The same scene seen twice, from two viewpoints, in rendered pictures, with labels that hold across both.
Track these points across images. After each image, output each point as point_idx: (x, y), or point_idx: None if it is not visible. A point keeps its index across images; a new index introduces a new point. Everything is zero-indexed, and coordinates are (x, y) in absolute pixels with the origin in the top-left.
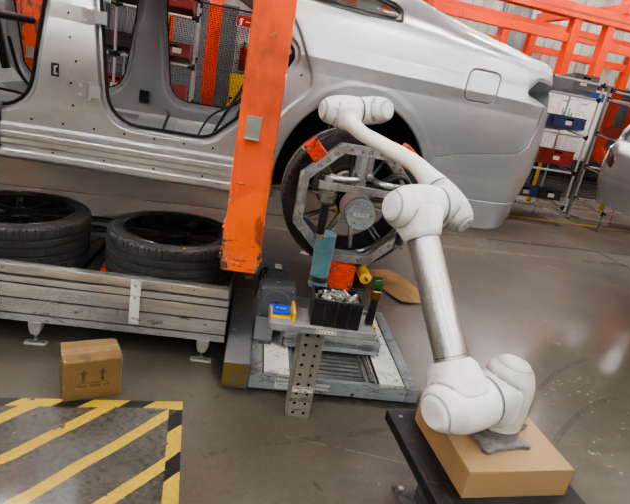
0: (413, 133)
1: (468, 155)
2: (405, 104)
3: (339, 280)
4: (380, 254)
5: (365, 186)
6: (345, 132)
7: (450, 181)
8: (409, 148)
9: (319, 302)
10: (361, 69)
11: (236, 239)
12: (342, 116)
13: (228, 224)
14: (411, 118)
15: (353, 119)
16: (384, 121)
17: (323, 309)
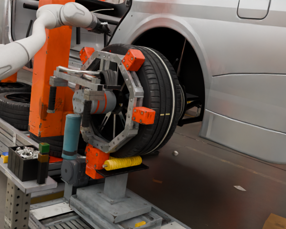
0: (196, 54)
1: (243, 74)
2: (189, 28)
3: (91, 161)
4: (113, 145)
5: (122, 89)
6: (110, 45)
7: (15, 44)
8: (129, 52)
9: (10, 150)
10: (160, 4)
11: (32, 111)
12: (38, 16)
13: (31, 100)
14: (193, 40)
15: (39, 16)
16: (69, 19)
17: (11, 156)
